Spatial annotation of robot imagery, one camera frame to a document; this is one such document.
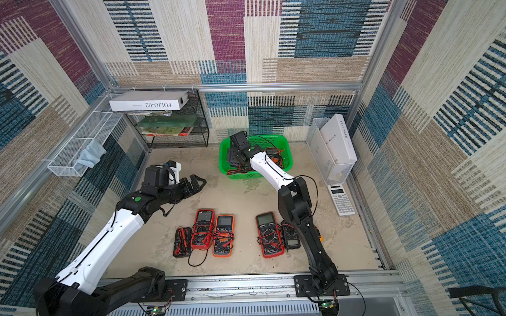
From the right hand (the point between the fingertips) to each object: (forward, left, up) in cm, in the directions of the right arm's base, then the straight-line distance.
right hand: (235, 154), depth 98 cm
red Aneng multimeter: (-40, -16, -10) cm, 44 cm away
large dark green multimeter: (-8, -3, -1) cm, 9 cm away
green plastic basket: (+14, -24, -6) cm, 29 cm away
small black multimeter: (-37, -24, -11) cm, 46 cm away
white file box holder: (-9, -48, -6) cm, 49 cm away
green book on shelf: (+14, +35, +7) cm, 38 cm away
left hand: (-23, +12, +8) cm, 27 cm away
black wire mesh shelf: (+22, +24, -9) cm, 34 cm away
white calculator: (-19, -51, -14) cm, 56 cm away
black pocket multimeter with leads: (-39, +20, -10) cm, 45 cm away
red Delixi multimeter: (-34, +12, -8) cm, 37 cm away
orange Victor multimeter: (-37, +3, -9) cm, 38 cm away
